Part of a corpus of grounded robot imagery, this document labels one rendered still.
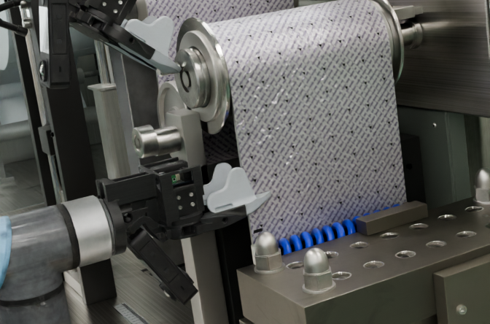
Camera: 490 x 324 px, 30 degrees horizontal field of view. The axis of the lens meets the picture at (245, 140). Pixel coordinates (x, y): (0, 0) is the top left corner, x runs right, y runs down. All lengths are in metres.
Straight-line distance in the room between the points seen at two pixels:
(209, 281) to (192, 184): 0.20
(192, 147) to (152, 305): 0.32
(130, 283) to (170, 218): 0.46
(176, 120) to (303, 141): 0.16
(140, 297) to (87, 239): 0.43
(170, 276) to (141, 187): 0.12
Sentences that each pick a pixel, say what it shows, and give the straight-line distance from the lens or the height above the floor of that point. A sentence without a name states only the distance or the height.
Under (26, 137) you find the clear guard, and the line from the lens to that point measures 2.09.
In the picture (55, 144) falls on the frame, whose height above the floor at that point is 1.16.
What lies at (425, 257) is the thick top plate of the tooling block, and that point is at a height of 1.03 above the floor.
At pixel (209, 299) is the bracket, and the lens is 1.23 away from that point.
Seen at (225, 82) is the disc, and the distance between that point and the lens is 1.08.
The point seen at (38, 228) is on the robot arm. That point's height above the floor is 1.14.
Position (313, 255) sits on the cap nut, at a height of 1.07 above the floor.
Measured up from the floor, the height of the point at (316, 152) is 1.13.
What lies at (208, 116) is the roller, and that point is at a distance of 1.14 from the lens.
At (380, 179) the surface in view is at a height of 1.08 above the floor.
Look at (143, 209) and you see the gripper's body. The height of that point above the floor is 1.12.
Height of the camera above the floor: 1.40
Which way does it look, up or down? 12 degrees down
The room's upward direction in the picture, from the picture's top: 8 degrees counter-clockwise
